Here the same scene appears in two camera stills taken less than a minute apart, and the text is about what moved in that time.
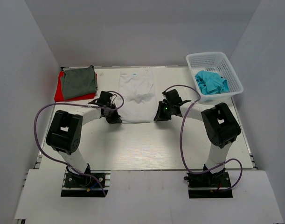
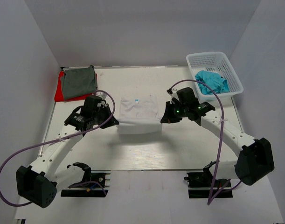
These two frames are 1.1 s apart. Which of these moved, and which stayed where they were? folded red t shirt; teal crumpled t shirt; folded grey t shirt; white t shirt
Moved: white t shirt
Stayed: teal crumpled t shirt; folded grey t shirt; folded red t shirt
